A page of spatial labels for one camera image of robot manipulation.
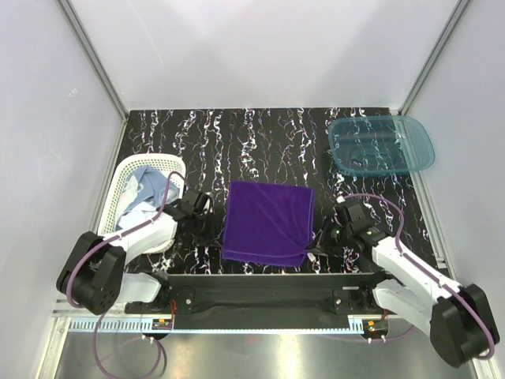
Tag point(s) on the teal transparent plastic tray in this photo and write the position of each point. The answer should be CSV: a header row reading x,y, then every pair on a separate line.
x,y
380,145

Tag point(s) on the left connector box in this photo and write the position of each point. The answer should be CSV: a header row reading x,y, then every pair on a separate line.
x,y
162,324

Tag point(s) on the purple towel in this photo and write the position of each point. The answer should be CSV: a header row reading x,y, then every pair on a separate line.
x,y
268,224

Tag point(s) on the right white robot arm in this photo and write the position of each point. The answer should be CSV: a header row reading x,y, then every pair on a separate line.
x,y
457,319

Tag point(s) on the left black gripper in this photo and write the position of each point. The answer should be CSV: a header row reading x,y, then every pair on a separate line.
x,y
212,238

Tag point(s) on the connector box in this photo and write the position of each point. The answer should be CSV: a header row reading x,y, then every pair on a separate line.
x,y
162,324
377,326

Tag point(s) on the right connector box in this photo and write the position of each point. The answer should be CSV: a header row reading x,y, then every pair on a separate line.
x,y
377,326

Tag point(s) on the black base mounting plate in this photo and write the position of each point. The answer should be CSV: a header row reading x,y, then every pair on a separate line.
x,y
319,302

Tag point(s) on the light blue towel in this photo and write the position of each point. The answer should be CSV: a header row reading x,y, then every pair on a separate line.
x,y
141,198

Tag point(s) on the white plastic basket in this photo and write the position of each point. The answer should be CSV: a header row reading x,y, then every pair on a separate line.
x,y
118,185

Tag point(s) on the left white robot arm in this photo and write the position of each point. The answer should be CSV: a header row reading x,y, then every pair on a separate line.
x,y
94,274

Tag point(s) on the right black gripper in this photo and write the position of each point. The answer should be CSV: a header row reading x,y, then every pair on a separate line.
x,y
323,247

